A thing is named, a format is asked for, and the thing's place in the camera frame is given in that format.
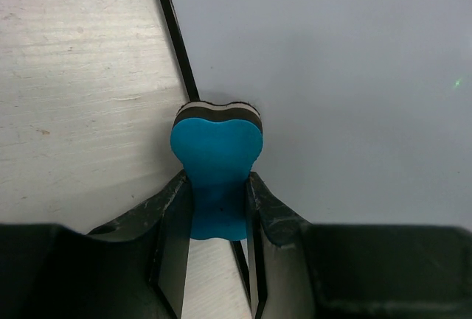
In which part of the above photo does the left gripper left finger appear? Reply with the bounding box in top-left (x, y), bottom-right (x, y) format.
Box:
top-left (1, 172), bottom-right (192, 318)

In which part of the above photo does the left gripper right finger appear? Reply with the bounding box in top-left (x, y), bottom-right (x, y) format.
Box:
top-left (245, 173), bottom-right (471, 318)

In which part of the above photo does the blue whiteboard eraser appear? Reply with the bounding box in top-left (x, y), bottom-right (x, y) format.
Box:
top-left (170, 101), bottom-right (263, 241)

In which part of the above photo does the small black-framed whiteboard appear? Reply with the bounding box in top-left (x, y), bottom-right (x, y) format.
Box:
top-left (149, 0), bottom-right (472, 319)

